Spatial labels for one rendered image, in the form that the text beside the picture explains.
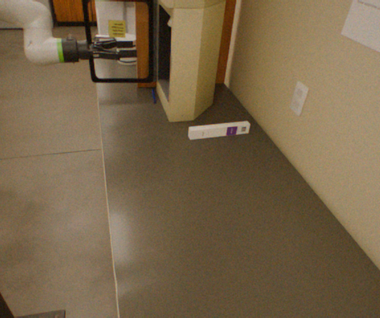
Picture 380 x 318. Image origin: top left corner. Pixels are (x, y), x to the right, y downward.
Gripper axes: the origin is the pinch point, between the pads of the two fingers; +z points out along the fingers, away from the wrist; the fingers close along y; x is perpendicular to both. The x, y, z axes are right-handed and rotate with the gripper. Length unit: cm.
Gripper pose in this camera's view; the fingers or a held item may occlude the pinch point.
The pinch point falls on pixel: (130, 48)
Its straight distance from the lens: 137.6
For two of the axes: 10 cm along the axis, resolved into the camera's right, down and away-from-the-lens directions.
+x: -0.7, 7.9, 6.1
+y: -2.7, -6.0, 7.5
